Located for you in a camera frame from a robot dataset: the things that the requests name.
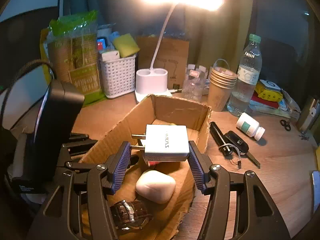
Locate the black flashlight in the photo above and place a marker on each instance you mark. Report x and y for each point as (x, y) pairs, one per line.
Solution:
(218, 136)

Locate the clear plastic water bottle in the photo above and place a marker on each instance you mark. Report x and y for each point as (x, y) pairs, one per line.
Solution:
(246, 80)

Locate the white earbuds case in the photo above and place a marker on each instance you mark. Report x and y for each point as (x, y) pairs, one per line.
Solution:
(156, 186)

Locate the white plug charger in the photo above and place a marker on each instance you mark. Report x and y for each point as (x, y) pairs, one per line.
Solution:
(167, 142)

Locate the green bag of paper cups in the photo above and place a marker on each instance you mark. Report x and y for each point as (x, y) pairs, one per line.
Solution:
(75, 62)

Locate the small metal clips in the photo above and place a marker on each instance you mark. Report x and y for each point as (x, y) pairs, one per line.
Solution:
(303, 136)

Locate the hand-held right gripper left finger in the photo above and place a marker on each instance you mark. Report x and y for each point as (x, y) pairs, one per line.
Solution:
(121, 167)

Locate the yellow sponge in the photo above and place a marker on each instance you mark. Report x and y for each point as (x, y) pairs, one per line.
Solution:
(126, 45)

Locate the white desk lamp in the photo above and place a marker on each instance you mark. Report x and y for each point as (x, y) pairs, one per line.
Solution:
(152, 80)

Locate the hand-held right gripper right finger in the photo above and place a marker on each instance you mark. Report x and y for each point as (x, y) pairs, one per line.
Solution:
(197, 171)

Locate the white pill bottle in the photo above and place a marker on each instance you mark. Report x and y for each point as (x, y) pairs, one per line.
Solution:
(248, 125)

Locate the black scissors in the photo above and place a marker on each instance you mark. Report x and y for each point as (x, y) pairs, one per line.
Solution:
(285, 125)

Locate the stack of books and papers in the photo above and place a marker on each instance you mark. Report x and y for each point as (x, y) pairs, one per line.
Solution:
(265, 106)

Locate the yellow printed package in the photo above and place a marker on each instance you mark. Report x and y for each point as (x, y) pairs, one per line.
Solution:
(44, 50)

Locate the stack of brown paper cups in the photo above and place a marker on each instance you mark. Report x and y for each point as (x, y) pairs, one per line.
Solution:
(220, 92)

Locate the white round-dial device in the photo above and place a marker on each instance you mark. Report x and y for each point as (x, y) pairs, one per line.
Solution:
(271, 85)

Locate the white plastic basket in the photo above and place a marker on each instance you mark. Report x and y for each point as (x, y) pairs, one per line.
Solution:
(117, 77)

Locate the cardboard box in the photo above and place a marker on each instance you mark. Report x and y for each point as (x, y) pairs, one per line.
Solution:
(165, 105)

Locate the brown paper bag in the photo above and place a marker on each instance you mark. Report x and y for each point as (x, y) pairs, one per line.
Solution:
(177, 57)

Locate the small white printed box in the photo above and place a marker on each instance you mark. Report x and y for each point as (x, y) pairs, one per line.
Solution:
(110, 55)

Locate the clear plastic cup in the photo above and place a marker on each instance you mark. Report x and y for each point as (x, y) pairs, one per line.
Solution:
(193, 87)

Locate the black car key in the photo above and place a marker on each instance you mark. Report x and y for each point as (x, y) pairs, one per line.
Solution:
(237, 142)

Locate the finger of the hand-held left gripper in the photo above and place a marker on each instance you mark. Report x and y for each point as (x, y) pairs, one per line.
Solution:
(80, 166)
(80, 146)

